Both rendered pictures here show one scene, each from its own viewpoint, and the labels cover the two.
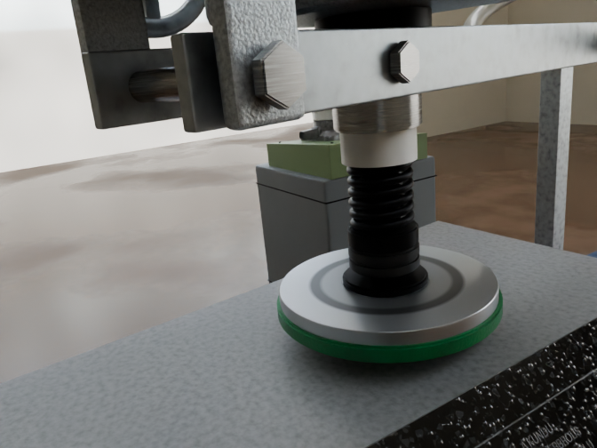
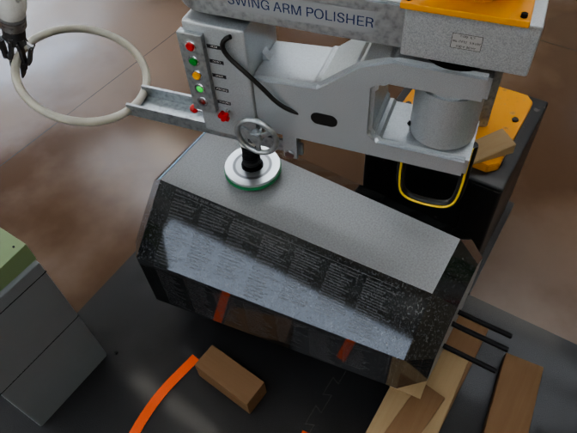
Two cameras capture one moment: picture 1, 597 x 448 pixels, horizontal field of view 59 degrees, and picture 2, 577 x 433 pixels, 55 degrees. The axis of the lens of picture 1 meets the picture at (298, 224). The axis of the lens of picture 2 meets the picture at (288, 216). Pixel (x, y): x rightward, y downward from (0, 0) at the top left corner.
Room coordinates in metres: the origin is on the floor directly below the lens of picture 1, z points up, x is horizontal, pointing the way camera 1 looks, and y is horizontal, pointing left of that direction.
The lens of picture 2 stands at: (0.91, 1.33, 2.41)
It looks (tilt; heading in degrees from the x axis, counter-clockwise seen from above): 52 degrees down; 248
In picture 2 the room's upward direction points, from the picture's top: 5 degrees counter-clockwise
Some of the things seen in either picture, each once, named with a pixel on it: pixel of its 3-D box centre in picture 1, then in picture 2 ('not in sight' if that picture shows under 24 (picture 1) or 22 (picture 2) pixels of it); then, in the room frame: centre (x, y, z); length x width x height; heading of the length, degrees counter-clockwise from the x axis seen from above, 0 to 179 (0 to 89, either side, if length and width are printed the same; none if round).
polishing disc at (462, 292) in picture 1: (385, 285); (252, 165); (0.48, -0.08, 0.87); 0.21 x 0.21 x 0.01
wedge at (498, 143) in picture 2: not in sight; (485, 147); (-0.40, 0.21, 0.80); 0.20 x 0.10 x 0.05; 173
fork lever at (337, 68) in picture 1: (440, 58); (218, 118); (0.56, -0.16, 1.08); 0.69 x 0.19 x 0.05; 133
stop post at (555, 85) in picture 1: (551, 187); not in sight; (1.98, -1.00, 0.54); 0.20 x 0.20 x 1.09; 32
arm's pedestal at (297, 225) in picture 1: (349, 280); (9, 328); (1.60, -0.15, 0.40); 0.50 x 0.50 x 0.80; 30
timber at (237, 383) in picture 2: not in sight; (230, 378); (0.85, 0.32, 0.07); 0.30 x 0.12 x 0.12; 118
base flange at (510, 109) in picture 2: not in sight; (459, 114); (-0.46, -0.03, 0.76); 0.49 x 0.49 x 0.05; 32
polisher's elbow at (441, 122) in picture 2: not in sight; (446, 104); (0.03, 0.40, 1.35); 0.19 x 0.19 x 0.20
